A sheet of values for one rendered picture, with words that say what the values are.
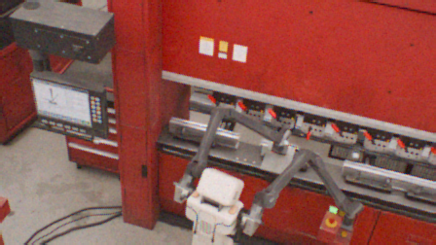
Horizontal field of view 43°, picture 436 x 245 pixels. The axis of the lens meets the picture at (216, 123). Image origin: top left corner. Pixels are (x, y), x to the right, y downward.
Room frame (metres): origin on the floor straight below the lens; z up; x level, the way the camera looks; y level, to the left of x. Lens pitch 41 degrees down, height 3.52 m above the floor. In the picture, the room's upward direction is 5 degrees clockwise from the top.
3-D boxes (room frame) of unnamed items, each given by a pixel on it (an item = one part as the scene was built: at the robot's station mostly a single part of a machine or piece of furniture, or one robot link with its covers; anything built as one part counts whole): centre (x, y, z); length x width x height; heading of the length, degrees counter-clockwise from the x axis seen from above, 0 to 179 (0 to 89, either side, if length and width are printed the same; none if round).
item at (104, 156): (3.47, 0.92, 0.50); 0.50 x 0.50 x 1.00; 76
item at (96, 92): (2.52, 0.85, 1.42); 0.45 x 0.12 x 0.36; 77
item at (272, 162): (2.63, -0.42, 1.00); 0.26 x 0.18 x 0.01; 166
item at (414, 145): (2.59, -1.21, 1.26); 0.15 x 0.09 x 0.17; 76
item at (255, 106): (2.83, -0.23, 1.26); 0.15 x 0.09 x 0.17; 76
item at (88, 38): (2.62, 0.88, 1.53); 0.51 x 0.25 x 0.85; 77
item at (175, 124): (2.91, 0.08, 0.92); 0.50 x 0.06 x 0.10; 76
